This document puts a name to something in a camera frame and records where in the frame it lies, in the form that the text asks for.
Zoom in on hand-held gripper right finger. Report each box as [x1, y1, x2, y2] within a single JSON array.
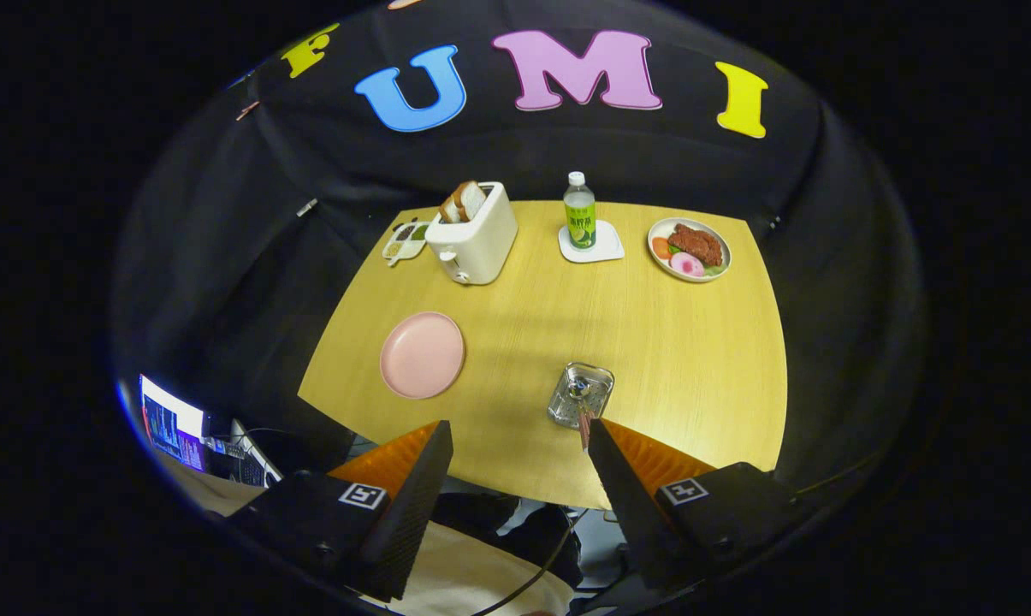
[[588, 419, 824, 597]]

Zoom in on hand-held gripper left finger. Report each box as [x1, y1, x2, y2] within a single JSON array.
[[228, 419, 454, 601]]

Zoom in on spoon with red checked handle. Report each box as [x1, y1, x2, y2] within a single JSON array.
[[567, 376, 593, 452]]

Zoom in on person's beige trousers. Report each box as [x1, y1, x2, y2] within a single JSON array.
[[151, 449, 576, 616]]

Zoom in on metal cutlery rack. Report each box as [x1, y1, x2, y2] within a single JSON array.
[[548, 362, 615, 429]]

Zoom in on pink round plate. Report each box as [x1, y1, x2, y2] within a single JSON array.
[[380, 311, 466, 400]]

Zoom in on computer monitor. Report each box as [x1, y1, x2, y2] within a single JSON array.
[[139, 374, 208, 473]]

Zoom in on white divided condiment dish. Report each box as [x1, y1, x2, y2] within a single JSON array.
[[382, 221, 431, 267]]

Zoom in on white square coaster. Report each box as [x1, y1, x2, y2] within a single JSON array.
[[558, 220, 625, 264]]

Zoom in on white food plate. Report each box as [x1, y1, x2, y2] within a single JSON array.
[[648, 217, 732, 283]]

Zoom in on white toaster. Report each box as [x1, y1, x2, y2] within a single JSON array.
[[424, 181, 519, 286]]

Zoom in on brown fried meat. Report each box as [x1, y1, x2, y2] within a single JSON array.
[[667, 223, 725, 267]]

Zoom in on green label drink bottle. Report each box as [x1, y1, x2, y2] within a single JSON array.
[[563, 171, 598, 251]]

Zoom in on black cable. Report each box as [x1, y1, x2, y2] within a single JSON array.
[[472, 509, 589, 616]]

